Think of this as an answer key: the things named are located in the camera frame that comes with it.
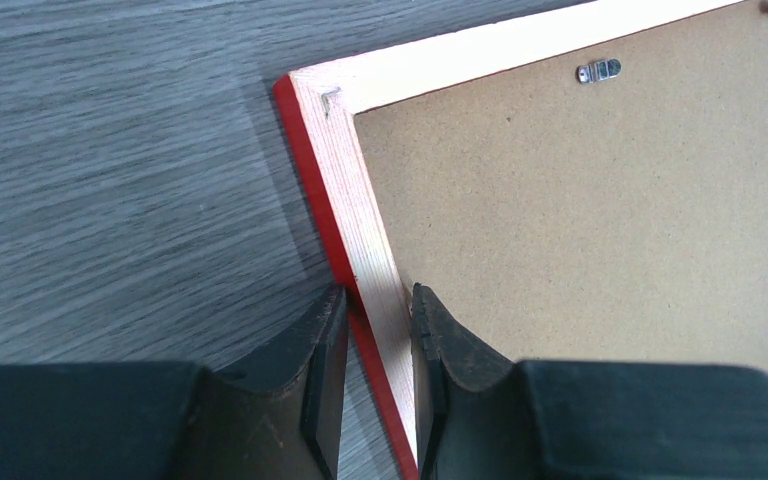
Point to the silver frame hanger clip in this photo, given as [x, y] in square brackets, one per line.
[599, 71]

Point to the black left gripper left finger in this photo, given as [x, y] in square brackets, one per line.
[275, 413]

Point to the red picture frame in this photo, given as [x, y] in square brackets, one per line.
[625, 219]

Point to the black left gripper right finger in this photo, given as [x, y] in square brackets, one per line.
[480, 415]

